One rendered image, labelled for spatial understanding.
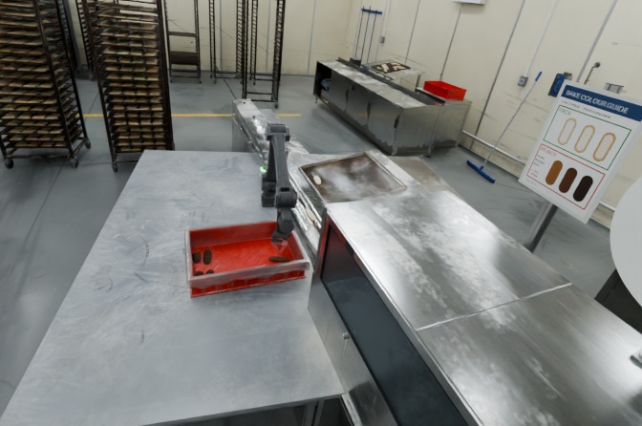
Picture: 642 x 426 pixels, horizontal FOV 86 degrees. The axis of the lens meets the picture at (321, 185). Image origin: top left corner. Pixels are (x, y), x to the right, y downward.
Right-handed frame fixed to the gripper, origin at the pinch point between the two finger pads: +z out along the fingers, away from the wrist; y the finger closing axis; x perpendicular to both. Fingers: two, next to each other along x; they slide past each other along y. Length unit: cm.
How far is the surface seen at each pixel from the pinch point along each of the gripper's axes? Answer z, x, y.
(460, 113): 16, 168, -385
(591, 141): -63, 108, -11
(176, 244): 8.2, -48.4, 0.9
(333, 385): 10, 30, 50
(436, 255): -38, 51, 39
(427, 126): 29, 119, -340
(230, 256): 8.2, -22.0, 2.5
